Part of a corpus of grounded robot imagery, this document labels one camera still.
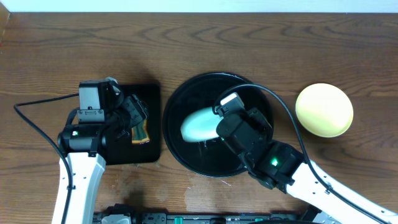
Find orange green sponge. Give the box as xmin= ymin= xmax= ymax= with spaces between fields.
xmin=132 ymin=119 xmax=150 ymax=144

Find mint plate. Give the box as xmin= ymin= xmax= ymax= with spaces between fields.
xmin=180 ymin=107 xmax=223 ymax=142

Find yellow plate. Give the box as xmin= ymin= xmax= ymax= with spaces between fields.
xmin=295 ymin=83 xmax=354 ymax=138

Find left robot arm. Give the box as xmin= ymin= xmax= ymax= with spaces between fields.
xmin=52 ymin=93 xmax=150 ymax=223

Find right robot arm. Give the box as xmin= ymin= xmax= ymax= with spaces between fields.
xmin=215 ymin=106 xmax=397 ymax=223

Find black rectangular tray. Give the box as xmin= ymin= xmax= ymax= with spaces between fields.
xmin=104 ymin=83 xmax=162 ymax=166

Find black round tray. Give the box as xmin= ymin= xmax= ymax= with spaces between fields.
xmin=162 ymin=72 xmax=275 ymax=178

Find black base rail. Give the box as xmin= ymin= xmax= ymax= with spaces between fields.
xmin=92 ymin=204 xmax=313 ymax=224

